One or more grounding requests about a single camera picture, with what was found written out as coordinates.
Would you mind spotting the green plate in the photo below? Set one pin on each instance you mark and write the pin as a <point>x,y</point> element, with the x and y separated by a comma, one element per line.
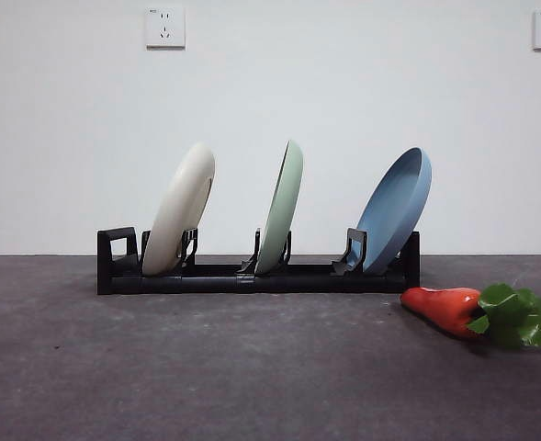
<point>279,220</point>

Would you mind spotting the orange toy carrot green leaves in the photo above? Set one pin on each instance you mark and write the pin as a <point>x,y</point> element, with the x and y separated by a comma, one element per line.
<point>440,308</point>

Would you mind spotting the black plate rack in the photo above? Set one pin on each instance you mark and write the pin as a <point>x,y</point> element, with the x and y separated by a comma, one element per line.
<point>206,282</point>

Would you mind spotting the cream plate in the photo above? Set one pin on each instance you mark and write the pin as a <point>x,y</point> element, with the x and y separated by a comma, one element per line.
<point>178,216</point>

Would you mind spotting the blue plate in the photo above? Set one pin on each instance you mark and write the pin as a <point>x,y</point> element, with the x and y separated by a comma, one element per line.
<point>389,216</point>

